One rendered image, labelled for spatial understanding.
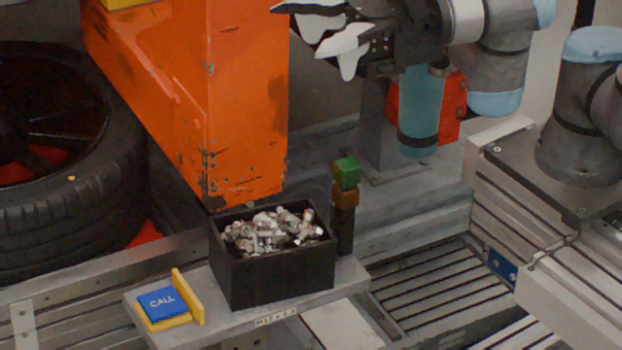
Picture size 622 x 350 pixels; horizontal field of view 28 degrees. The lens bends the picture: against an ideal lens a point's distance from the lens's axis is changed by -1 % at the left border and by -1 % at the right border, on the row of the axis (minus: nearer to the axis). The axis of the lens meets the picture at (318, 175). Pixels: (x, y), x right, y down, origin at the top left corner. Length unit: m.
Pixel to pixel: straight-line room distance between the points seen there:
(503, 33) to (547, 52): 2.35
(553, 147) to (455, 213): 1.01
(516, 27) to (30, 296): 1.18
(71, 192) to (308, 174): 0.52
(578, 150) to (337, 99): 1.73
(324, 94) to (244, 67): 1.45
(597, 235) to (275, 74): 0.64
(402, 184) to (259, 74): 0.80
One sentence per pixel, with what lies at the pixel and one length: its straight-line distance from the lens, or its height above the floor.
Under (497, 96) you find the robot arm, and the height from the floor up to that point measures 1.10.
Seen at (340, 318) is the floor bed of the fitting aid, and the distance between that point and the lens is 2.81.
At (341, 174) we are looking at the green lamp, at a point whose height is 0.65.
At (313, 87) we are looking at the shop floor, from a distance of 3.70.
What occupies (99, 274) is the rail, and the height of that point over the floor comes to 0.39.
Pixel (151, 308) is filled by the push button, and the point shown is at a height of 0.48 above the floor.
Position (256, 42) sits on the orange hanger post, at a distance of 2.21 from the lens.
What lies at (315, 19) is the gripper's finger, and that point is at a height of 1.21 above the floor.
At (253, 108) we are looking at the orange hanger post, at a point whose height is 0.73.
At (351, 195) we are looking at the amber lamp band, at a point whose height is 0.60.
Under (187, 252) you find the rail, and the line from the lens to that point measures 2.52.
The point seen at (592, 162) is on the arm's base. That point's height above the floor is 0.86.
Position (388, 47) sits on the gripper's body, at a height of 1.20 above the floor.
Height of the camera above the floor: 2.00
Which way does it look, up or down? 37 degrees down
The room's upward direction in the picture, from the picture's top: 2 degrees clockwise
